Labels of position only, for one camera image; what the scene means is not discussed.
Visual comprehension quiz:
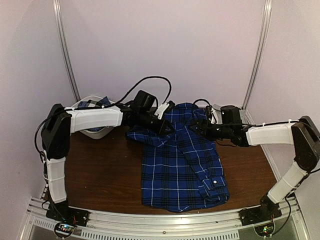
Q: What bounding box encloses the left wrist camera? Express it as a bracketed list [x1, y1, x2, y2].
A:
[154, 100, 176, 120]

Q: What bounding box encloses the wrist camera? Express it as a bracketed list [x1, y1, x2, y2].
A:
[154, 100, 176, 120]
[205, 105, 219, 124]

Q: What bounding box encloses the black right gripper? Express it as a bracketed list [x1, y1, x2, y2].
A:
[187, 118, 233, 142]

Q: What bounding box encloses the left aluminium corner post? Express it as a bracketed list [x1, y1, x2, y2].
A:
[52, 0, 81, 101]

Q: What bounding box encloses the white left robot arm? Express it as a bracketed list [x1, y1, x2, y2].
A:
[40, 90, 175, 222]

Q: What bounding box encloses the right aluminium corner post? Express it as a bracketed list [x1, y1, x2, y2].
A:
[242, 0, 273, 111]

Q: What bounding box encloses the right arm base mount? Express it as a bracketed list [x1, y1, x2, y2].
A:
[238, 194, 282, 237]

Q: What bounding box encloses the aluminium front rail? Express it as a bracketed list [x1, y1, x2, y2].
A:
[24, 198, 308, 240]

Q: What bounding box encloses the white plastic laundry basket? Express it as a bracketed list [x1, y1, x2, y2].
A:
[66, 97, 123, 140]

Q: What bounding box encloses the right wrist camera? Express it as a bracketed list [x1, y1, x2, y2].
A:
[205, 105, 219, 124]

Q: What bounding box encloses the blue plaid long sleeve shirt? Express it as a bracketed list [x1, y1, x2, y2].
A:
[126, 102, 230, 213]

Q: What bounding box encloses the aluminium corner post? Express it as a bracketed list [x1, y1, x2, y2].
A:
[242, 0, 273, 111]
[52, 0, 81, 101]

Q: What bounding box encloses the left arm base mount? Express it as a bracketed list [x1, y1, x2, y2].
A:
[46, 200, 90, 239]

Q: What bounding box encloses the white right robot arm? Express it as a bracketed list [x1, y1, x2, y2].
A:
[190, 105, 320, 221]

